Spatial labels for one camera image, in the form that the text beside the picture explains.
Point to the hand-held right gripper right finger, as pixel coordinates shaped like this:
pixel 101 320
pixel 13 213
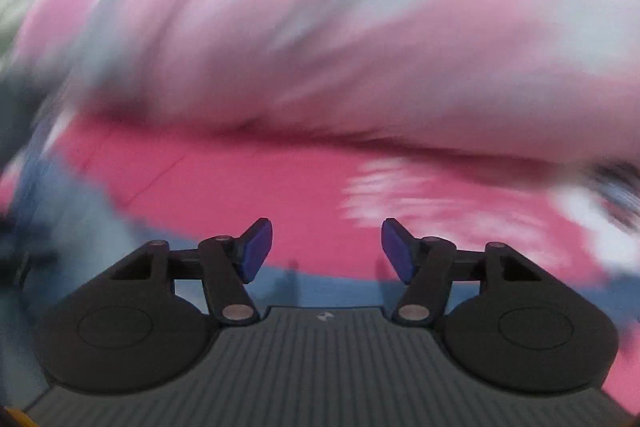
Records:
pixel 396 252

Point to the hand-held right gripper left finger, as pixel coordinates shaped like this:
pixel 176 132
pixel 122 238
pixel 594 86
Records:
pixel 257 252

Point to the blue jeans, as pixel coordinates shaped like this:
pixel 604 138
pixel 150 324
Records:
pixel 325 289

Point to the pink floral blanket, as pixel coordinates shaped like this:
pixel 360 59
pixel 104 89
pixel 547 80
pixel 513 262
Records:
pixel 250 187

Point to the pink grey patchwork quilt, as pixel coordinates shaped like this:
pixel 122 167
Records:
pixel 350 32

